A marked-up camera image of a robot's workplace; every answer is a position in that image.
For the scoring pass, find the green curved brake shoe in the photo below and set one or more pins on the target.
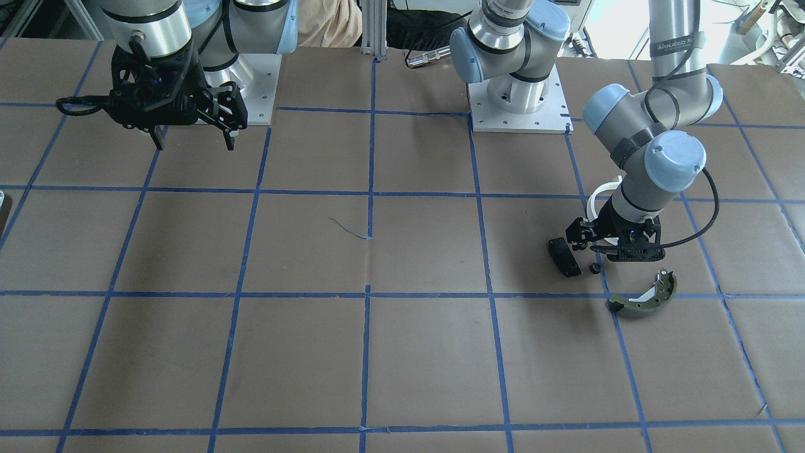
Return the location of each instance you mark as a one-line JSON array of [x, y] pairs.
[[652, 301]]

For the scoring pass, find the person in beige shirt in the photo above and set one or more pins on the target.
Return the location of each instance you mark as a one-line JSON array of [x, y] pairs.
[[329, 24]]

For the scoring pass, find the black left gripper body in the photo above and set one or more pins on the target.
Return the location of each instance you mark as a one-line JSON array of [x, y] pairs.
[[612, 219]]

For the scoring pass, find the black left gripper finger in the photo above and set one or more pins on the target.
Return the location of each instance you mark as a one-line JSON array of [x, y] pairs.
[[608, 250], [576, 242]]

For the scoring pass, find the aluminium frame post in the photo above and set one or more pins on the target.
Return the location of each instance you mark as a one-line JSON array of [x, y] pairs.
[[374, 14]]

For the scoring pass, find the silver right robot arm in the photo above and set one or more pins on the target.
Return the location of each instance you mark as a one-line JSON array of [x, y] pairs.
[[153, 29]]

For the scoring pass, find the brown paper table cover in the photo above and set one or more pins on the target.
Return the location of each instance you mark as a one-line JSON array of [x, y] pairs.
[[371, 274]]

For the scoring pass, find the black brake pad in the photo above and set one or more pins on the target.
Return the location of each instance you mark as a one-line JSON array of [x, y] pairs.
[[563, 258]]

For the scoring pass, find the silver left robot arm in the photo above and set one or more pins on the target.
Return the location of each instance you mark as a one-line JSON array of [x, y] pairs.
[[513, 45]]

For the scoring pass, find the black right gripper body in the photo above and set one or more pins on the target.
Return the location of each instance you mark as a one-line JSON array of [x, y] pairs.
[[194, 83]]

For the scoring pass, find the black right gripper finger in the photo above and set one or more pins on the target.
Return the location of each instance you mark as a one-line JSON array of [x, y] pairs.
[[229, 138], [157, 133]]

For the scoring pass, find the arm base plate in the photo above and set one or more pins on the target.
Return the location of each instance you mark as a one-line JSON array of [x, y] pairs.
[[256, 76], [507, 105]]

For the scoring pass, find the white curved plastic bracket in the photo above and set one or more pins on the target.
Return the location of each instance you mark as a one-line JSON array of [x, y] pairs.
[[608, 188]]

